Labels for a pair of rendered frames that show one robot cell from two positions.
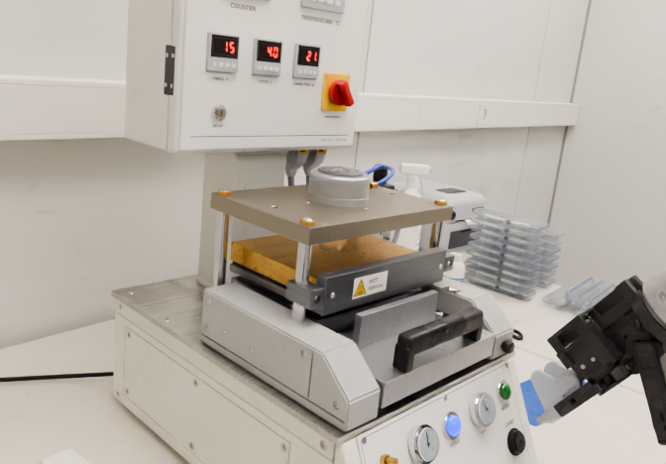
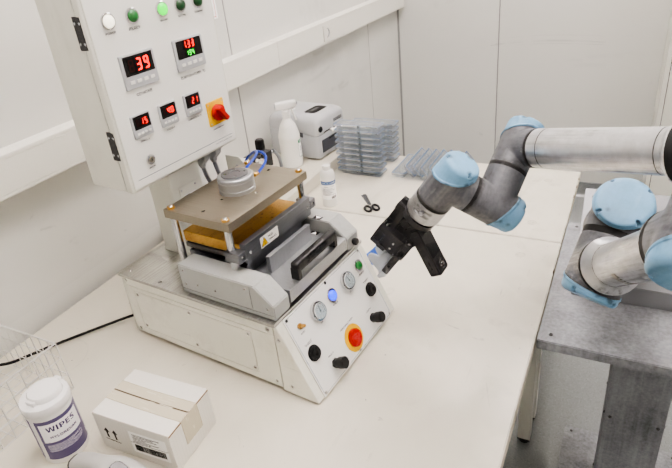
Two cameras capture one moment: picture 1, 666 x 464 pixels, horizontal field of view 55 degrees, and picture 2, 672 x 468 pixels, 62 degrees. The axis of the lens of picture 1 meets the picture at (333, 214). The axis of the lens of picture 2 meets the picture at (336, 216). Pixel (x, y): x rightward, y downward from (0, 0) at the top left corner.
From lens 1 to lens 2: 46 cm
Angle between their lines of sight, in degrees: 16
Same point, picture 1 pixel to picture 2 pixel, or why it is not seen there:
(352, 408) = (276, 309)
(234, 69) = (151, 131)
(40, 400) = (95, 344)
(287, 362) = (237, 294)
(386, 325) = (284, 255)
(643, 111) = not seen: outside the picture
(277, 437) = (242, 330)
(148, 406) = (163, 330)
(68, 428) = (121, 355)
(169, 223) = (127, 202)
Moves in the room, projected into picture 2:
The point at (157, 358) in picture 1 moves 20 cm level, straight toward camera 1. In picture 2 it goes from (160, 304) to (180, 355)
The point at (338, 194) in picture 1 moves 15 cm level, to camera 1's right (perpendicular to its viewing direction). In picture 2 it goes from (237, 190) to (307, 178)
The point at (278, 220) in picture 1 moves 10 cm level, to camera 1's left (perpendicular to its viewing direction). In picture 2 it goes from (209, 221) to (157, 231)
